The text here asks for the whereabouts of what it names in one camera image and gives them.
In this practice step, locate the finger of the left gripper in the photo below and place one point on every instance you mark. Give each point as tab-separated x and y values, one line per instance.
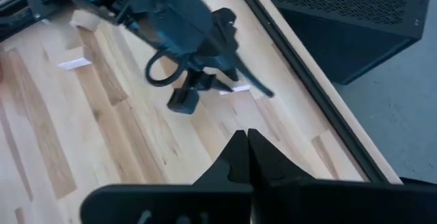
186	97
249	75

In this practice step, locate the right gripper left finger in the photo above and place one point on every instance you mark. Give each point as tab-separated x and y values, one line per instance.
170	203

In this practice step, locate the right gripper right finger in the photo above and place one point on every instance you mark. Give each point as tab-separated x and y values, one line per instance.
341	203

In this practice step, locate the dark blue rectangular block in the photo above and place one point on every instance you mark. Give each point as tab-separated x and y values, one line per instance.
75	64
239	89

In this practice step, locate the wooden rectangular block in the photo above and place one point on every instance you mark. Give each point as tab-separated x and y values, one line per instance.
85	20

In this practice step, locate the black perforated computer case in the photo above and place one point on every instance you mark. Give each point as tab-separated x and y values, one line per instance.
341	29

